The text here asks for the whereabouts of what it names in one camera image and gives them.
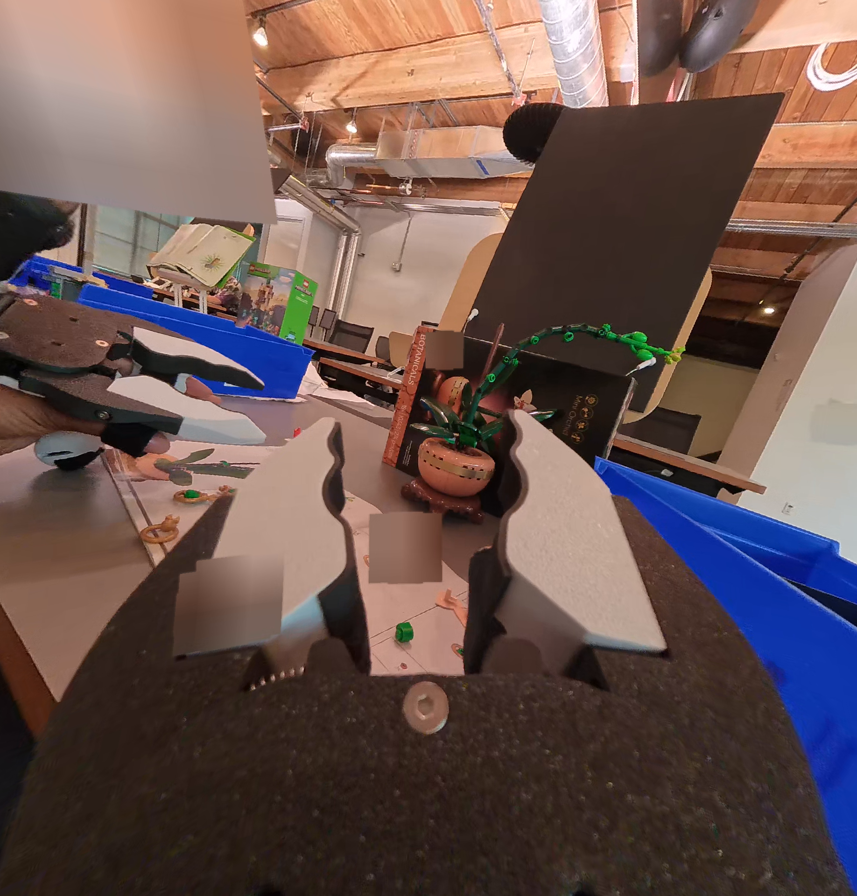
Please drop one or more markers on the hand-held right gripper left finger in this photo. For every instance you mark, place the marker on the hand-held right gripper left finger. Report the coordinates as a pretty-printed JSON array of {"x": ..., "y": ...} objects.
[{"x": 288, "y": 504}]

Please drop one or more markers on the black pleated round shade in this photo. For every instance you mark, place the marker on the black pleated round shade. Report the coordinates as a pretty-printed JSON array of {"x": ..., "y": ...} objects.
[{"x": 530, "y": 133}]

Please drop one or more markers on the black pendant lamp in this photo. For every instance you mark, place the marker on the black pendant lamp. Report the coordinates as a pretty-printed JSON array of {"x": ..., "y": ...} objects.
[
  {"x": 722, "y": 31},
  {"x": 656, "y": 35}
]

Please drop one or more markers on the black office chair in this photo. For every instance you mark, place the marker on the black office chair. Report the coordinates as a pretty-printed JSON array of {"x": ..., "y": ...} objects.
[{"x": 351, "y": 339}]

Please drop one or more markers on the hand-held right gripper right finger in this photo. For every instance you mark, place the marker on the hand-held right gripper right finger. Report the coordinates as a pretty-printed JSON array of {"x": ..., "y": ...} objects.
[{"x": 568, "y": 546}]

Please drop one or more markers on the wooden background table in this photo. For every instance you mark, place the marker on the wooden background table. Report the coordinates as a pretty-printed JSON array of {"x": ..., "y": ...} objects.
[{"x": 680, "y": 462}]

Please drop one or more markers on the open instruction booklet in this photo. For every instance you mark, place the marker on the open instruction booklet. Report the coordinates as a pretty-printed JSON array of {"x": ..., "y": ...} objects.
[{"x": 381, "y": 616}]

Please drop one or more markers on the silver round air duct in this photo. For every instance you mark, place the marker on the silver round air duct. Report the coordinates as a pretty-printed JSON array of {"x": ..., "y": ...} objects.
[{"x": 572, "y": 49}]

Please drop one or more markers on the open illustrated book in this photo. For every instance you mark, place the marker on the open illustrated book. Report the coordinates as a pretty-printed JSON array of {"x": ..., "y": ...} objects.
[{"x": 197, "y": 252}]

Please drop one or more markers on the dark toy set box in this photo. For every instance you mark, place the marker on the dark toy set box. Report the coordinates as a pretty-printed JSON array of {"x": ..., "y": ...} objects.
[{"x": 589, "y": 399}]

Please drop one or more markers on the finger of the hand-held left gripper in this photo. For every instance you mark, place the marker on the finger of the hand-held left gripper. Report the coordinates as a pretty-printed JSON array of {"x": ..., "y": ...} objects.
[
  {"x": 183, "y": 346},
  {"x": 204, "y": 416}
]

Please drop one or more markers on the white plastic bag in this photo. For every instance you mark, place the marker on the white plastic bag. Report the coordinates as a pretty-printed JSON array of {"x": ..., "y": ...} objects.
[{"x": 330, "y": 388}]

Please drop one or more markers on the rectangular metal air duct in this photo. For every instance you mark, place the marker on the rectangular metal air duct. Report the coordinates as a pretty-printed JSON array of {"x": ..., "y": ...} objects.
[{"x": 435, "y": 150}]

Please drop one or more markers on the toy brick plant in pot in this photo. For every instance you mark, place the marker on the toy brick plant in pot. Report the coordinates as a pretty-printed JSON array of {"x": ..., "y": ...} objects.
[{"x": 456, "y": 465}]

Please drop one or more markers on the green toy set box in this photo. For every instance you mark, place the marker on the green toy set box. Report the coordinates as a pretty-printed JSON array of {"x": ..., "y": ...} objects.
[{"x": 288, "y": 308}]

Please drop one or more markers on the grey desk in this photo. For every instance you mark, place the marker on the grey desk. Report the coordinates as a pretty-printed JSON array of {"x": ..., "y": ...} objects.
[{"x": 50, "y": 532}]

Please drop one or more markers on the green stud piece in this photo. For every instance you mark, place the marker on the green stud piece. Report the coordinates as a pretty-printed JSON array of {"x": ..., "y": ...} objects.
[{"x": 404, "y": 632}]

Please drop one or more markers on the person's left hand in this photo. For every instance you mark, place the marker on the person's left hand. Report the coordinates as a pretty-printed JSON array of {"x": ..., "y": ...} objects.
[{"x": 22, "y": 416}]

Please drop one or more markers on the black board panel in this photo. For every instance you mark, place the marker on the black board panel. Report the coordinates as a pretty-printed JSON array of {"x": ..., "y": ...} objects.
[{"x": 624, "y": 231}]

